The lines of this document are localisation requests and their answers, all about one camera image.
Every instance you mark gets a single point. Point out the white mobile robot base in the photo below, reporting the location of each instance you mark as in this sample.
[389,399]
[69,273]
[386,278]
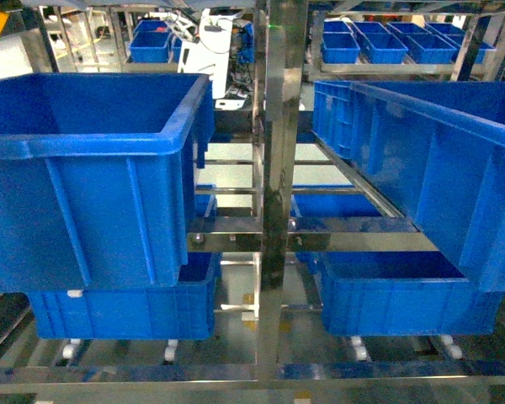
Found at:
[211,53]

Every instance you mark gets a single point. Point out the blue bin lower left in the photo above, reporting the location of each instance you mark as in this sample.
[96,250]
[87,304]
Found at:
[184,311]

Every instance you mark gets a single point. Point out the blue crate behind right bin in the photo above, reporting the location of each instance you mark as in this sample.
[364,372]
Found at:
[333,115]

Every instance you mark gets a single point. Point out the blue bin lower right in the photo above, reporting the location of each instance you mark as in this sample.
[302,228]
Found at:
[399,294]

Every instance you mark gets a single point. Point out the large blue bin upper left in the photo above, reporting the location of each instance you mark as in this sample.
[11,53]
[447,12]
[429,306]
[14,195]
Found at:
[97,177]

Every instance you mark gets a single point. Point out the large blue bin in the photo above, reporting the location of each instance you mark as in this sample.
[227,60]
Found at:
[436,151]
[97,177]

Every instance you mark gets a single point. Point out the small blue bin far shelf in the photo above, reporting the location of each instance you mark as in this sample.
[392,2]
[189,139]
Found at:
[339,48]
[382,48]
[429,49]
[150,47]

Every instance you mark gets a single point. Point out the large blue bin upper right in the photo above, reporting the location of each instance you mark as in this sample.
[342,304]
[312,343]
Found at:
[436,151]

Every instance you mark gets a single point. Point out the stainless steel rack frame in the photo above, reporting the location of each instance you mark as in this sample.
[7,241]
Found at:
[268,196]

